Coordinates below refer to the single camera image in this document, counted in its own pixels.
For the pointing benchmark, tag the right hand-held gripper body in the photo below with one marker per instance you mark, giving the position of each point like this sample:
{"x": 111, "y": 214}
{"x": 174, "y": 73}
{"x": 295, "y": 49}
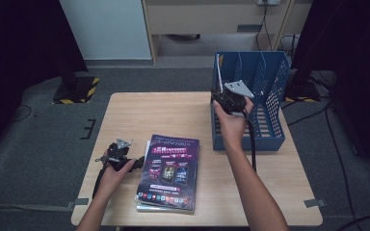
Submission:
{"x": 234, "y": 99}

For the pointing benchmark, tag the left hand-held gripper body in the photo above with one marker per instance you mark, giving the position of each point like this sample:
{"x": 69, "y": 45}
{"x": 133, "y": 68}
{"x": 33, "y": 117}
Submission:
{"x": 118, "y": 154}

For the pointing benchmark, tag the white magazine with colourful grid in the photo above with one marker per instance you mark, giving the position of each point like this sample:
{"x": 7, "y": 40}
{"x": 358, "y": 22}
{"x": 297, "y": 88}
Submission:
{"x": 147, "y": 148}

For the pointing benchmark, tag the orange and white magazine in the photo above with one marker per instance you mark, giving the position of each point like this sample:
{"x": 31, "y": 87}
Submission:
{"x": 220, "y": 73}

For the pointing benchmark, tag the purple and red magazine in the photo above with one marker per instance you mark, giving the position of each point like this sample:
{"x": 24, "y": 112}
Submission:
{"x": 170, "y": 166}

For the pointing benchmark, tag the blue plastic file rack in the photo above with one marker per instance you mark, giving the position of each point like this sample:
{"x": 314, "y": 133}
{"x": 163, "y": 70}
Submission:
{"x": 269, "y": 70}

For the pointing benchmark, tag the person's left hand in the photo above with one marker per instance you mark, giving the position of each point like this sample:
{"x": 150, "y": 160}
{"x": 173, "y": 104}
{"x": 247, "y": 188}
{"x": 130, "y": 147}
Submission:
{"x": 110, "y": 181}

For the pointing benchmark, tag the person's right hand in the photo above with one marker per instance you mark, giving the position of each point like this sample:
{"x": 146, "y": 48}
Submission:
{"x": 232, "y": 128}

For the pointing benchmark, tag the black floor tape mark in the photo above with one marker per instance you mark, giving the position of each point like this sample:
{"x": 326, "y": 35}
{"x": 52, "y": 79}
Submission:
{"x": 91, "y": 129}

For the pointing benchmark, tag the grey tape strip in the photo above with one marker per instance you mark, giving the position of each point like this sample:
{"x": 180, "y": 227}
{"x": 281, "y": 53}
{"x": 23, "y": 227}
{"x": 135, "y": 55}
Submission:
{"x": 314, "y": 203}
{"x": 81, "y": 201}

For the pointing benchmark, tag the striped black stand base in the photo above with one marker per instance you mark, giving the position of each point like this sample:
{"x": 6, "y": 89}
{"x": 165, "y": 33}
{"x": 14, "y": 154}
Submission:
{"x": 303, "y": 91}
{"x": 77, "y": 89}

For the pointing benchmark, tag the beige wooden desk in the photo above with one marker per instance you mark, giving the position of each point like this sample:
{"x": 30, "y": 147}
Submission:
{"x": 205, "y": 19}

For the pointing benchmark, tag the white cabinet panel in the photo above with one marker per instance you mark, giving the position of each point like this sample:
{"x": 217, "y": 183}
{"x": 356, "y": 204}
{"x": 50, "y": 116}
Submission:
{"x": 109, "y": 29}

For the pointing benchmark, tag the black curtain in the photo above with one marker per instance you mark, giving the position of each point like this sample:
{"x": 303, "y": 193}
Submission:
{"x": 19, "y": 48}
{"x": 359, "y": 48}

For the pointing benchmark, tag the white wall socket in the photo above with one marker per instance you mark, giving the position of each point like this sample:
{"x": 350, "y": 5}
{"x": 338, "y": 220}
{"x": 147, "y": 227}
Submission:
{"x": 268, "y": 2}

